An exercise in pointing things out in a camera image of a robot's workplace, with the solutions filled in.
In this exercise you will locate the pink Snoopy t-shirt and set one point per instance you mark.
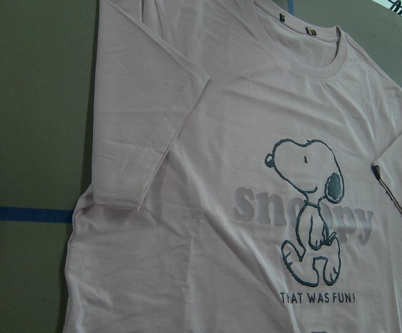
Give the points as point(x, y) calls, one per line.
point(246, 177)

